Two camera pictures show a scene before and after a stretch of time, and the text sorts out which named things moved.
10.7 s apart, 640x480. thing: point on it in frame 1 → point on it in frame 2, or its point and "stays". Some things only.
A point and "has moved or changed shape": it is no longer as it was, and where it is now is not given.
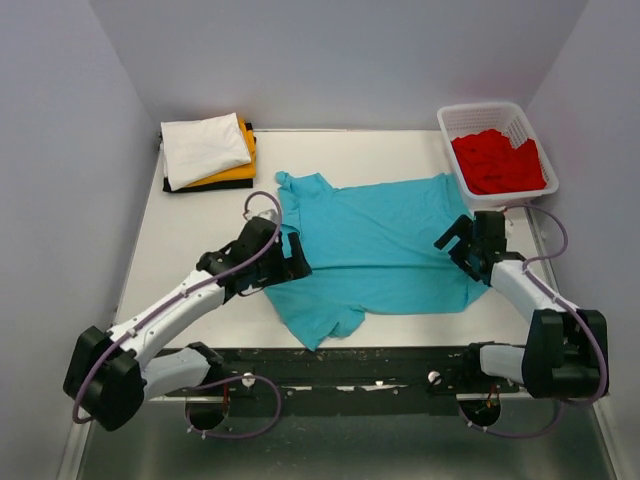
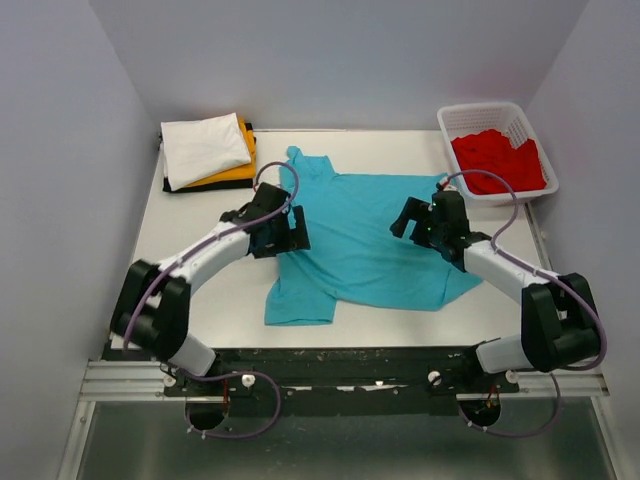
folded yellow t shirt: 244,171 stays
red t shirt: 491,163 stays
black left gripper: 288,267 → 294,239
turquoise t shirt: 379,248 has moved or changed shape
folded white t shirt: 198,149 stays
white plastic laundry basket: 460,120 stays
